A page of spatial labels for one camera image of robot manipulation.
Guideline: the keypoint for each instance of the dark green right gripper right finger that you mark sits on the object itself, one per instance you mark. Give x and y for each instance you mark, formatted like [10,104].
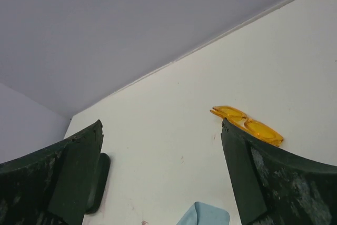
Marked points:
[274,186]

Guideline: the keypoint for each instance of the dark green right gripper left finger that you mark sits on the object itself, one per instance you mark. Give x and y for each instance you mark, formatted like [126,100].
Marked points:
[52,185]

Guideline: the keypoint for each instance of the black glasses case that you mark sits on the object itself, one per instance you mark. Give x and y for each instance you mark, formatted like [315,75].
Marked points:
[98,184]

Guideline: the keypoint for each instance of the light blue cleaning cloth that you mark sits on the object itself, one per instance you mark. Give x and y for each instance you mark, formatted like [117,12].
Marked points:
[204,214]

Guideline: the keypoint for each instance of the yellow transparent sunglasses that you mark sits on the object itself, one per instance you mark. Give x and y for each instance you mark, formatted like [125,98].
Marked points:
[251,126]

